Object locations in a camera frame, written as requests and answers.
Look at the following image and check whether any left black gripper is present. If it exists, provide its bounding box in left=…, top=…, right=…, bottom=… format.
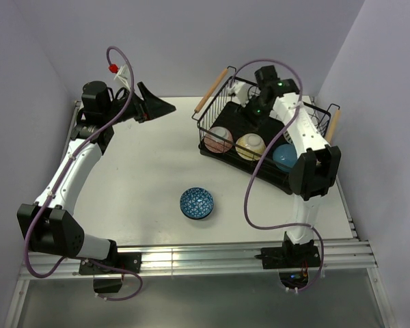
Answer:
left=103, top=82, right=176, bottom=126

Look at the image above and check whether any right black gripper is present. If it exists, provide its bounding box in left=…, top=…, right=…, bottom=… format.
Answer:
left=235, top=93, right=272, bottom=133

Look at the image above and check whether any yellow blue sun bowl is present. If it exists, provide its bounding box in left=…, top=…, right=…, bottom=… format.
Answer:
left=235, top=133, right=266, bottom=161

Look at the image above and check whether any plain blue bowl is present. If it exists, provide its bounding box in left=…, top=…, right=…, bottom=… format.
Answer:
left=273, top=143, right=298, bottom=173

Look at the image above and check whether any blue triangle pattern bowl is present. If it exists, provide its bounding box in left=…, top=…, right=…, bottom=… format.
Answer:
left=180, top=187, right=215, bottom=220

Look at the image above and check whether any white blue-striped bowl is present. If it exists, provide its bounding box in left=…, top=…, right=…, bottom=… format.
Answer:
left=284, top=131, right=293, bottom=144

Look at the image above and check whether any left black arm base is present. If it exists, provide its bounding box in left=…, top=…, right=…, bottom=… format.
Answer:
left=78, top=252, right=144, bottom=301

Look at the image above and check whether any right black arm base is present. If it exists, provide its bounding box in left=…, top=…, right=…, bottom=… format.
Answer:
left=255, top=235, right=320, bottom=289

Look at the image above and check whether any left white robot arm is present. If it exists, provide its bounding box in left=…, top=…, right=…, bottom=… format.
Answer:
left=17, top=81, right=176, bottom=273

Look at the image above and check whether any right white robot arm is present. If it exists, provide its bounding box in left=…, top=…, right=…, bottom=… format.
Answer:
left=252, top=66, right=341, bottom=267

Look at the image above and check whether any black wire dish rack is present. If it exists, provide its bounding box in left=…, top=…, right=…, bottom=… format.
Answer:
left=193, top=66, right=341, bottom=200

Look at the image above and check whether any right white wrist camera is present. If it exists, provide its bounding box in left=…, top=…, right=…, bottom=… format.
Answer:
left=228, top=81, right=249, bottom=107

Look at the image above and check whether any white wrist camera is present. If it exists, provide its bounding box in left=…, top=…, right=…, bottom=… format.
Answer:
left=228, top=81, right=249, bottom=107
left=109, top=64, right=131, bottom=90

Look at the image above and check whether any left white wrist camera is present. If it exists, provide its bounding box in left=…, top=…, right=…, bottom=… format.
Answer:
left=109, top=64, right=131, bottom=90

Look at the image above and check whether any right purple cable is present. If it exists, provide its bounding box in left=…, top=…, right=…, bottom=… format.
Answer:
left=243, top=58, right=325, bottom=292

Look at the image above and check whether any left wooden rack handle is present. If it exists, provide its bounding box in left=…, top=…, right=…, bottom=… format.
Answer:
left=194, top=68, right=228, bottom=114

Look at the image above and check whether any wooden rack handle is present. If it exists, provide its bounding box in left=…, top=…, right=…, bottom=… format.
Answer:
left=325, top=109, right=341, bottom=144
left=194, top=68, right=228, bottom=114

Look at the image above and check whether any right wooden rack handle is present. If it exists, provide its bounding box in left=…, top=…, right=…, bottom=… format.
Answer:
left=325, top=109, right=341, bottom=144

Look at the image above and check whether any aluminium mounting rail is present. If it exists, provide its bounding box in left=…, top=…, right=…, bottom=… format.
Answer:
left=18, top=238, right=378, bottom=282

